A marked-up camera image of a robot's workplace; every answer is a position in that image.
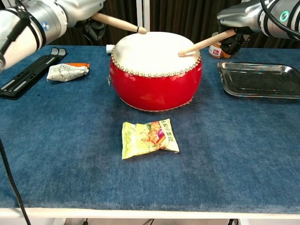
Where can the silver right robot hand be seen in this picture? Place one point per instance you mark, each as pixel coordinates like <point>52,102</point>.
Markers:
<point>243,16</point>

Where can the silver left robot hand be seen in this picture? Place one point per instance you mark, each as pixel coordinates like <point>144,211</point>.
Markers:
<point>79,9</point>

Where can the wooden drumstick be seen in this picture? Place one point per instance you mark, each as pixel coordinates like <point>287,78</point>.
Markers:
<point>201,45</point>
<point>119,23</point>

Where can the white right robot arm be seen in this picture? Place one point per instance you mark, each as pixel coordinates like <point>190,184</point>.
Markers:
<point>281,25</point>

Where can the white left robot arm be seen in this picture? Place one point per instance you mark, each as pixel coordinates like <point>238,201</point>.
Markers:
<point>18,35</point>

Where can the stainless steel tray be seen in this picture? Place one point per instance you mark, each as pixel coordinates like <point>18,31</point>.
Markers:
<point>257,79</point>

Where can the red drum white head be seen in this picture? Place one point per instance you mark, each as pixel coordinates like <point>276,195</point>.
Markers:
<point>154,82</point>

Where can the clear jar orange snacks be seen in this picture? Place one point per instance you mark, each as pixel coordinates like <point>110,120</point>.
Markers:
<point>214,51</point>

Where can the white purple toothpaste tube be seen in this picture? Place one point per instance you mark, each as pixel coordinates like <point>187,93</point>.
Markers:
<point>109,49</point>

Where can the white orange snack packet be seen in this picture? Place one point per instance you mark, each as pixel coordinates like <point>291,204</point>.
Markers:
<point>65,72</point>

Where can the dark pleated curtain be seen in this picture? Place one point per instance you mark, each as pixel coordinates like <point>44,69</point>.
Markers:
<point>175,16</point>

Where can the black folding stand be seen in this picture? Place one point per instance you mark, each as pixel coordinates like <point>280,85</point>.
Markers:
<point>30,72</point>

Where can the blue table mat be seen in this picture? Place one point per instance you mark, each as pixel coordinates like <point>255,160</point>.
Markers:
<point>211,152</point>

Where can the yellow green snack packet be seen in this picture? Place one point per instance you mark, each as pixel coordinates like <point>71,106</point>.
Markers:
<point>147,140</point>

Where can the white frame post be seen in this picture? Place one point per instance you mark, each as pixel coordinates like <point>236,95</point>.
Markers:
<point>143,11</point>

